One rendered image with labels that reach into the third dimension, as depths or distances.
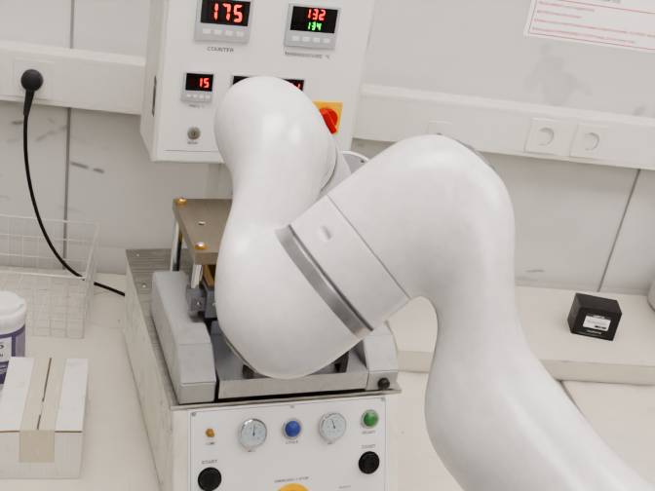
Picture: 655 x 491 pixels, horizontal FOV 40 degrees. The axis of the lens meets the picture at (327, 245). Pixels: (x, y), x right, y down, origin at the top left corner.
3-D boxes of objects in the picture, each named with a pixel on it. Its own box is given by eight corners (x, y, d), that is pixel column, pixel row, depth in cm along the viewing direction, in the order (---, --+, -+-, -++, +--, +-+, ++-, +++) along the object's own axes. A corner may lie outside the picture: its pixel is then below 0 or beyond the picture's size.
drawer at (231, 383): (178, 294, 147) (182, 252, 144) (304, 290, 155) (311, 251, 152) (216, 403, 123) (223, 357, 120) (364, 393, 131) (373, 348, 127)
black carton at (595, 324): (566, 319, 191) (575, 291, 188) (607, 326, 191) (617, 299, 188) (570, 333, 185) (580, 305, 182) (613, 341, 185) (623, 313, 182)
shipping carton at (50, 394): (10, 400, 145) (11, 354, 141) (92, 404, 147) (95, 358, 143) (-14, 478, 129) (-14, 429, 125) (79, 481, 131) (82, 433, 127)
